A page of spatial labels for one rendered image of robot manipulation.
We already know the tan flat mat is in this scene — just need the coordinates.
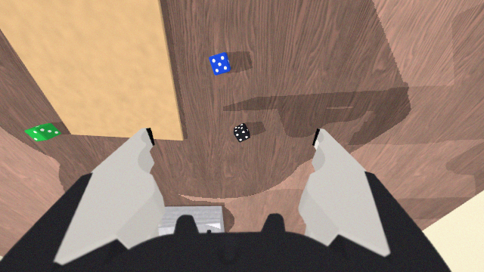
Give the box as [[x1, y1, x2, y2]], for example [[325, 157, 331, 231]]
[[0, 0, 184, 141]]

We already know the blue die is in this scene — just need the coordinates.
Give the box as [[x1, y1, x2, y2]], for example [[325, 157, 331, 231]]
[[209, 52, 231, 76]]

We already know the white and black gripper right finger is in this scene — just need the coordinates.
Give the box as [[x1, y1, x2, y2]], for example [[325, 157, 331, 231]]
[[299, 128, 451, 272]]

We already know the green die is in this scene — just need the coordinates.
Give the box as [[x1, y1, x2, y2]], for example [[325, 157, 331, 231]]
[[25, 123, 61, 141]]

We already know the black die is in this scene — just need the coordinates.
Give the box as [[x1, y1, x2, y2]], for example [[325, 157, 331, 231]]
[[234, 123, 250, 142]]

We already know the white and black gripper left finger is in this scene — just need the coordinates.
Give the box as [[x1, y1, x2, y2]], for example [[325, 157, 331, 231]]
[[0, 128, 165, 272]]

